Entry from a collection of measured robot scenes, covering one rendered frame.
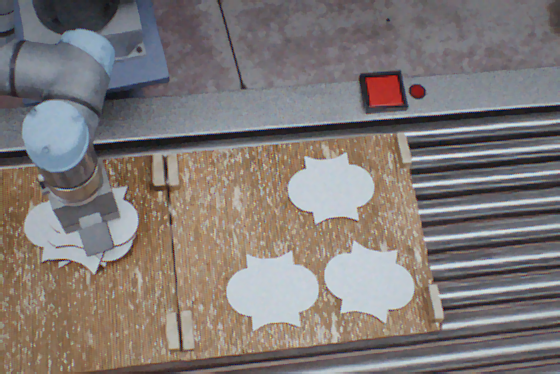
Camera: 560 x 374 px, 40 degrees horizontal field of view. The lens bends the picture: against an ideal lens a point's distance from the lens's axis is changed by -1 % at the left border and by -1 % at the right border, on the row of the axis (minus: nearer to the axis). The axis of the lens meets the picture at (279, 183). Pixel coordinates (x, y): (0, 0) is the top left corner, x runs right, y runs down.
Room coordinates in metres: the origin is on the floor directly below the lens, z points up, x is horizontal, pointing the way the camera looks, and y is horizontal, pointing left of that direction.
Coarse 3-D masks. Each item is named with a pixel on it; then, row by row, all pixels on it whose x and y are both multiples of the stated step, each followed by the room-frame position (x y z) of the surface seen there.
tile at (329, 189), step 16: (304, 160) 0.56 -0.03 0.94; (320, 160) 0.56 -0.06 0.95; (336, 160) 0.57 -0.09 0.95; (304, 176) 0.53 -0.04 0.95; (320, 176) 0.53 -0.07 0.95; (336, 176) 0.54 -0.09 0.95; (352, 176) 0.54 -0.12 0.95; (368, 176) 0.55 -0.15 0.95; (288, 192) 0.50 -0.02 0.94; (304, 192) 0.50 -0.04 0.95; (320, 192) 0.51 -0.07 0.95; (336, 192) 0.51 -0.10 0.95; (352, 192) 0.52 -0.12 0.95; (368, 192) 0.52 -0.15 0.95; (304, 208) 0.47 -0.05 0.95; (320, 208) 0.48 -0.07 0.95; (336, 208) 0.48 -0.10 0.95; (352, 208) 0.49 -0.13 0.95
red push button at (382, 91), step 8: (368, 80) 0.75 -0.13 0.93; (376, 80) 0.75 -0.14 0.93; (384, 80) 0.75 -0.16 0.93; (392, 80) 0.75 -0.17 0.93; (368, 88) 0.73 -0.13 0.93; (376, 88) 0.73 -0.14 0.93; (384, 88) 0.73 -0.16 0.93; (392, 88) 0.74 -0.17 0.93; (368, 96) 0.71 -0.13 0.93; (376, 96) 0.72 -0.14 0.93; (384, 96) 0.72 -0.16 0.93; (392, 96) 0.72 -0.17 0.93; (400, 96) 0.72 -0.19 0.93; (376, 104) 0.70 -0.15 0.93; (384, 104) 0.70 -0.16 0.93; (392, 104) 0.71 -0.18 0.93
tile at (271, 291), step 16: (288, 256) 0.39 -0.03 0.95; (240, 272) 0.35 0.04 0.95; (256, 272) 0.35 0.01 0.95; (272, 272) 0.36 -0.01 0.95; (288, 272) 0.36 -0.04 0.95; (304, 272) 0.36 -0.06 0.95; (240, 288) 0.32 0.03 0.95; (256, 288) 0.33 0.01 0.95; (272, 288) 0.33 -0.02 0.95; (288, 288) 0.33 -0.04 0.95; (304, 288) 0.34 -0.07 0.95; (240, 304) 0.30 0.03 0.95; (256, 304) 0.30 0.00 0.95; (272, 304) 0.30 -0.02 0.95; (288, 304) 0.31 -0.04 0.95; (304, 304) 0.31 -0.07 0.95; (256, 320) 0.28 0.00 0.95; (272, 320) 0.28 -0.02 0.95; (288, 320) 0.28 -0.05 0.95
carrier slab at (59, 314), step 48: (0, 192) 0.42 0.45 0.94; (144, 192) 0.46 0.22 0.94; (0, 240) 0.34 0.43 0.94; (144, 240) 0.38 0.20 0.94; (0, 288) 0.26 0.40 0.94; (48, 288) 0.27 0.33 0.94; (96, 288) 0.29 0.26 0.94; (144, 288) 0.30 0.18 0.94; (0, 336) 0.19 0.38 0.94; (48, 336) 0.20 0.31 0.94; (96, 336) 0.21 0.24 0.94; (144, 336) 0.22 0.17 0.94
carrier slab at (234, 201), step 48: (288, 144) 0.59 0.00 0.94; (336, 144) 0.60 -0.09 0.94; (384, 144) 0.62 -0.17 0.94; (192, 192) 0.47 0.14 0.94; (240, 192) 0.49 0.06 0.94; (384, 192) 0.53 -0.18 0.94; (192, 240) 0.39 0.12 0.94; (240, 240) 0.40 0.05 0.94; (288, 240) 0.42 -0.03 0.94; (336, 240) 0.43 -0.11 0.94; (384, 240) 0.44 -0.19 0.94; (192, 288) 0.31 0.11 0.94; (240, 336) 0.25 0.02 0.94; (288, 336) 0.26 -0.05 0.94; (336, 336) 0.27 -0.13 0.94; (384, 336) 0.29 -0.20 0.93
